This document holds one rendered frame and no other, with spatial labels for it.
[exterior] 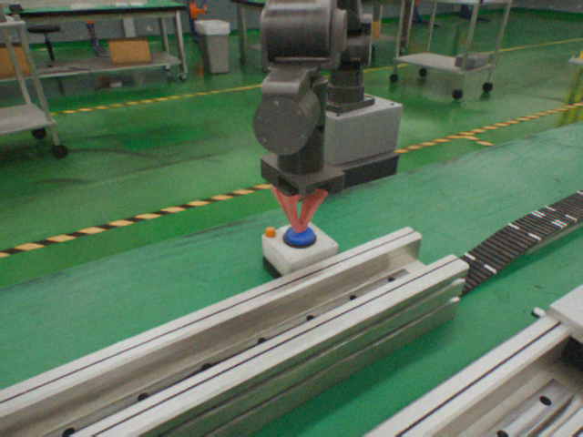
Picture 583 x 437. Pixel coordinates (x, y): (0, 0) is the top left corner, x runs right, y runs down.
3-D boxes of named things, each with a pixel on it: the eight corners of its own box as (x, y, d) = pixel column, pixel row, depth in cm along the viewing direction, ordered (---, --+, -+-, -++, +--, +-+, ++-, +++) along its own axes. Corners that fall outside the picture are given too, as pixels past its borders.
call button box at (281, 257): (306, 249, 65) (307, 216, 62) (344, 284, 58) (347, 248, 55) (262, 267, 62) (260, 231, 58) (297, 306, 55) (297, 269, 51)
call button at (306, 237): (303, 231, 60) (303, 219, 59) (319, 245, 57) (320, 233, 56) (280, 239, 58) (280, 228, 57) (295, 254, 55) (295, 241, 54)
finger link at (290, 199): (287, 247, 53) (287, 182, 48) (261, 222, 58) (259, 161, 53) (330, 232, 56) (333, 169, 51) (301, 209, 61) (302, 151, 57)
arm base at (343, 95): (349, 96, 102) (312, 106, 96) (351, 62, 98) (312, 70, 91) (377, 104, 96) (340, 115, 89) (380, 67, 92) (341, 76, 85)
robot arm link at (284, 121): (348, 7, 43) (267, 8, 45) (332, 19, 33) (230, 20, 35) (343, 120, 49) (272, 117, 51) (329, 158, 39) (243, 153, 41)
